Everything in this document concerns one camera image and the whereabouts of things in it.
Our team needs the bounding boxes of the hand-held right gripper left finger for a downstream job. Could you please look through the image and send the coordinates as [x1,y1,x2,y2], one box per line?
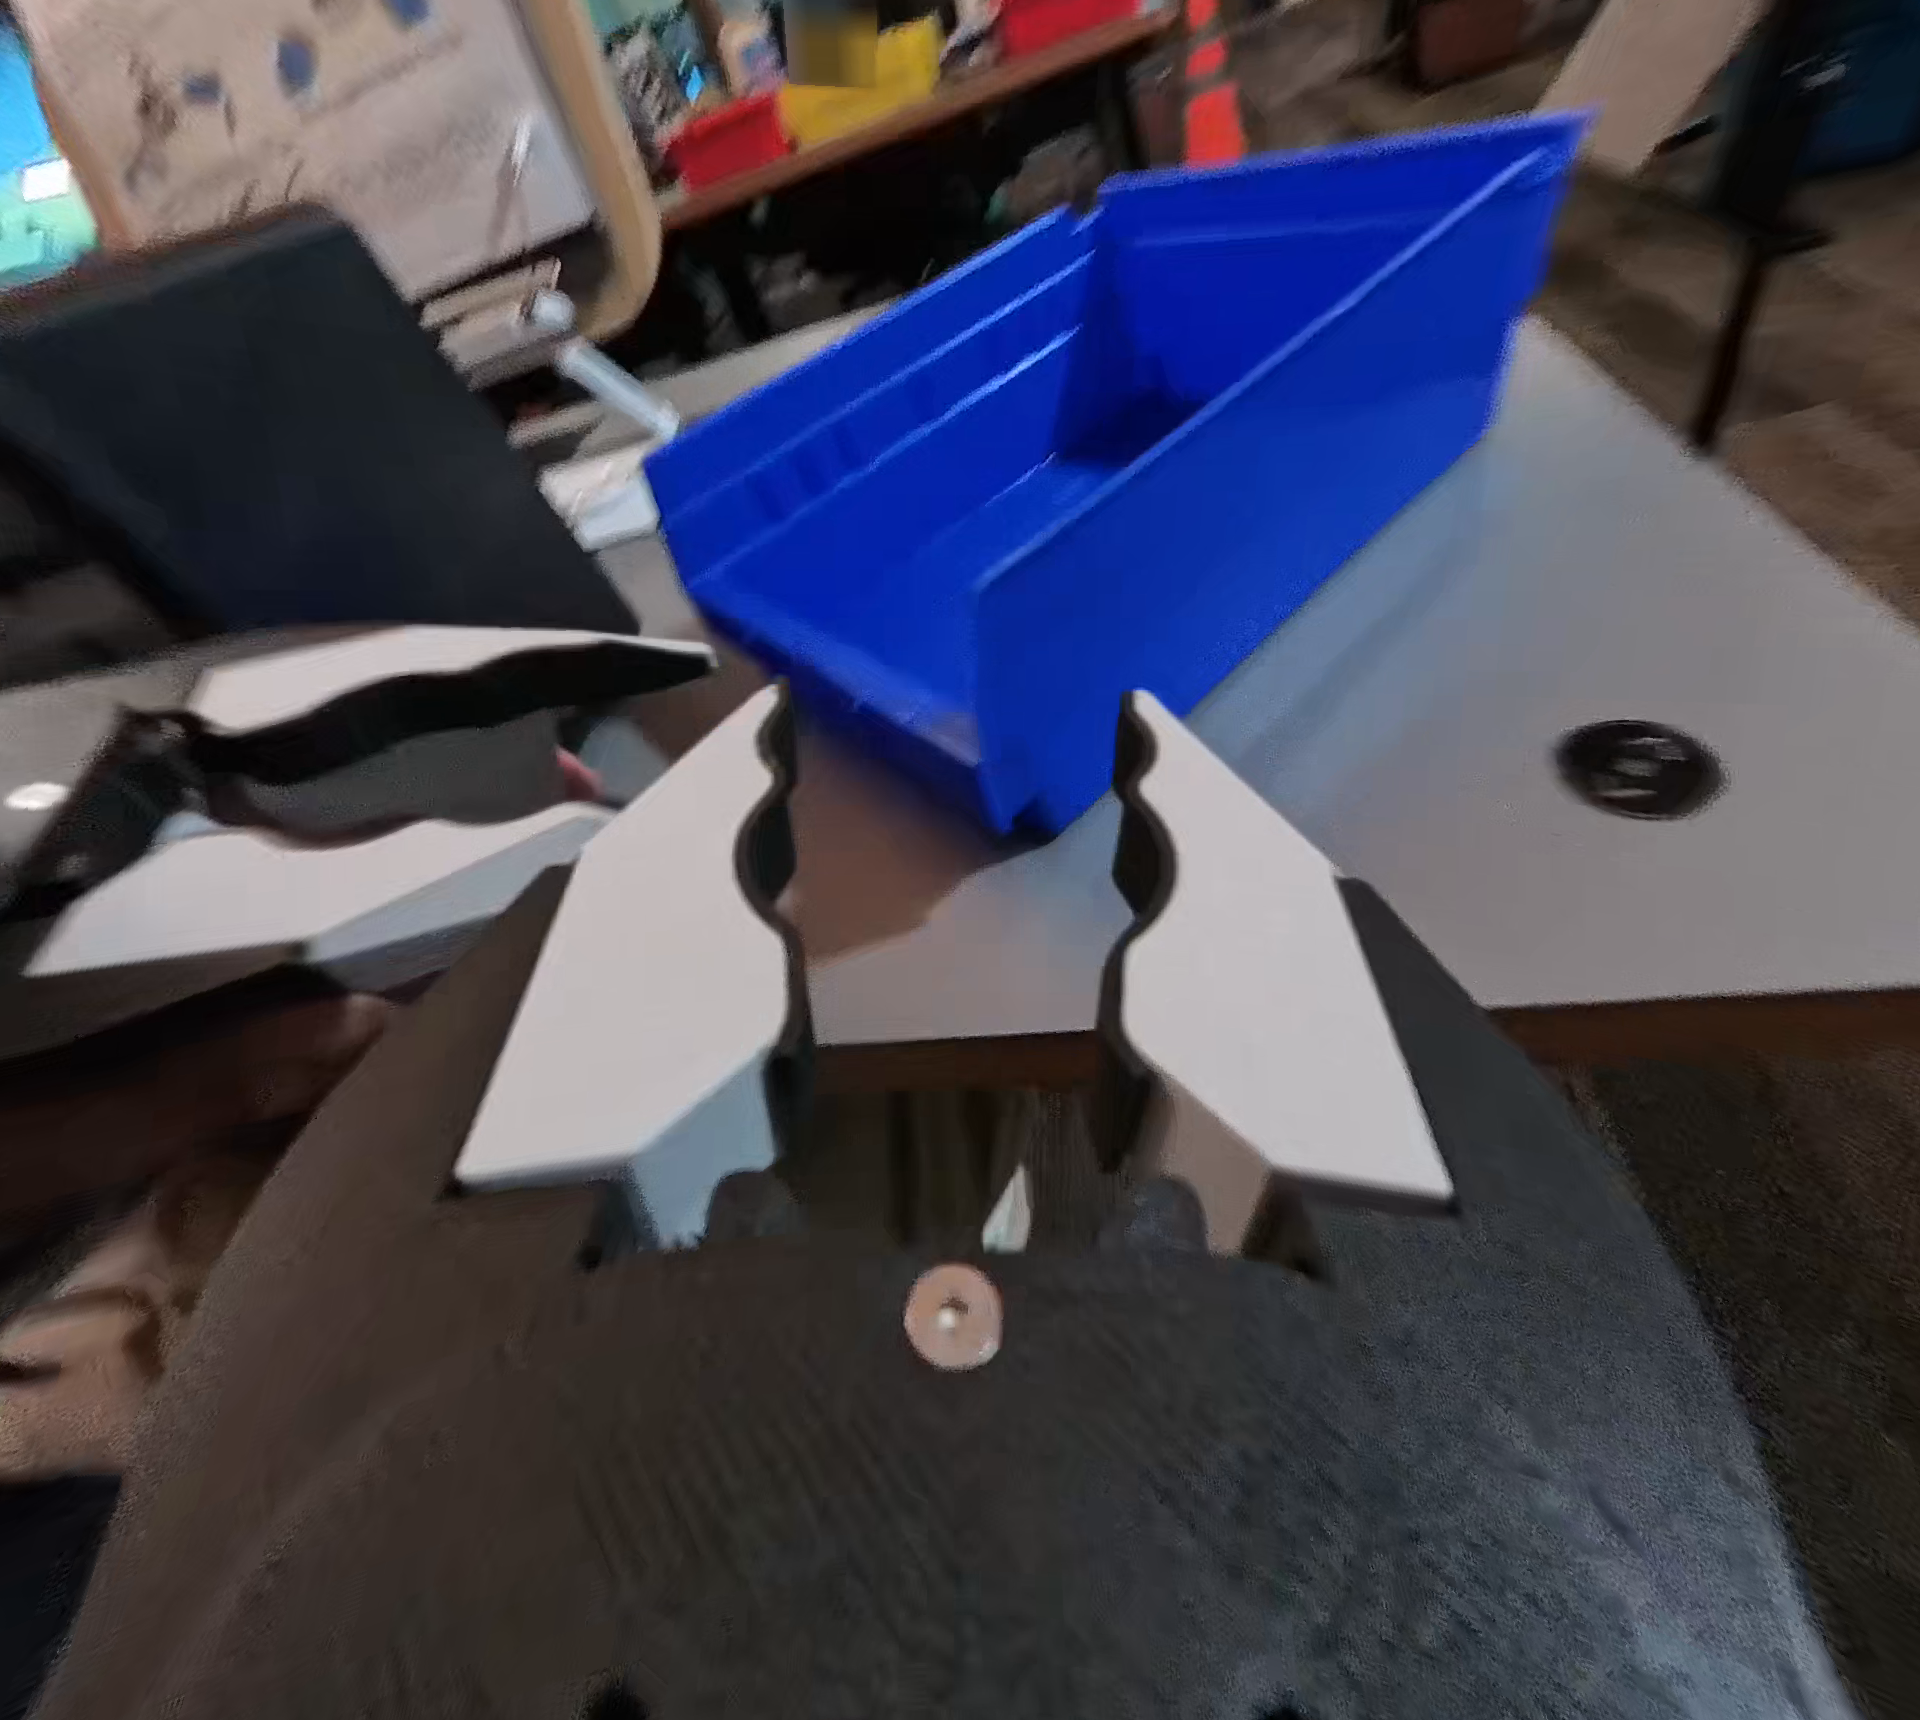
[450,683,820,1255]

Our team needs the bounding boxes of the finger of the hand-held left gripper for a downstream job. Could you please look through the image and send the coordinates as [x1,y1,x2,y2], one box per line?
[179,622,722,797]
[18,797,619,994]

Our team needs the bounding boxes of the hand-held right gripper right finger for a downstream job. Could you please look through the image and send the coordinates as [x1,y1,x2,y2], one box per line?
[1094,688,1462,1259]

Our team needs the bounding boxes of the black drawer cabinet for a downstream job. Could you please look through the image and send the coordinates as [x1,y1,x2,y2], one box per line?
[0,205,643,702]

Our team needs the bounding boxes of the blue plastic bin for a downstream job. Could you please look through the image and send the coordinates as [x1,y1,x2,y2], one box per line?
[641,106,1596,840]

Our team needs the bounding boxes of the grey desk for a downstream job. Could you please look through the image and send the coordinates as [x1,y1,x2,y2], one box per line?
[510,310,1920,1092]

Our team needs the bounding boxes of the yellow plastic bin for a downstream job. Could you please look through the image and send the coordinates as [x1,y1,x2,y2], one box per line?
[779,22,943,148]

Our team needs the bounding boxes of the wooden table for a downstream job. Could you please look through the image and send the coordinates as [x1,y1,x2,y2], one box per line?
[655,3,1187,298]

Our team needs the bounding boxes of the black desk cable grommet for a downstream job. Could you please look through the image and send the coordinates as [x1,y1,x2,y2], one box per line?
[1552,719,1727,826]

